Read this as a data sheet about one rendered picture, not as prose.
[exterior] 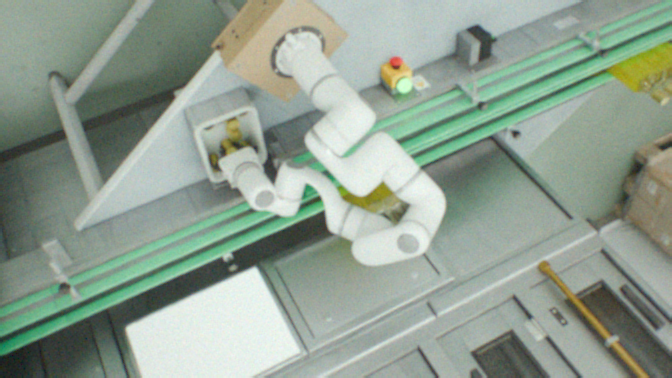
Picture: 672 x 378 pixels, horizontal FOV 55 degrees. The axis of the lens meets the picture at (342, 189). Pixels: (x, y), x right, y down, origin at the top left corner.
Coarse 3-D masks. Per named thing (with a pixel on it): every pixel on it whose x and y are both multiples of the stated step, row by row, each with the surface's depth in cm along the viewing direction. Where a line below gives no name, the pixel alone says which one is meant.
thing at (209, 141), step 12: (252, 108) 169; (216, 120) 166; (240, 120) 179; (252, 120) 175; (204, 132) 176; (216, 132) 178; (252, 132) 181; (204, 144) 179; (216, 144) 181; (252, 144) 187; (264, 144) 180; (204, 156) 172; (264, 156) 183; (216, 180) 181
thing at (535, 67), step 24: (624, 24) 212; (648, 24) 211; (576, 48) 206; (504, 72) 201; (528, 72) 200; (456, 96) 195; (480, 96) 194; (384, 120) 190; (408, 120) 190; (432, 120) 189; (360, 144) 185; (312, 168) 180
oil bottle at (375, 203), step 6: (372, 192) 187; (378, 192) 187; (360, 198) 186; (366, 198) 186; (372, 198) 185; (378, 198) 185; (366, 204) 184; (372, 204) 184; (378, 204) 184; (384, 204) 185; (372, 210) 184; (378, 210) 184; (384, 210) 185
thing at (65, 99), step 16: (144, 0) 204; (128, 16) 207; (112, 32) 210; (128, 32) 209; (112, 48) 210; (96, 64) 211; (80, 80) 213; (64, 96) 217; (64, 112) 212; (80, 128) 209; (80, 144) 201; (80, 160) 198; (96, 176) 194; (96, 192) 188
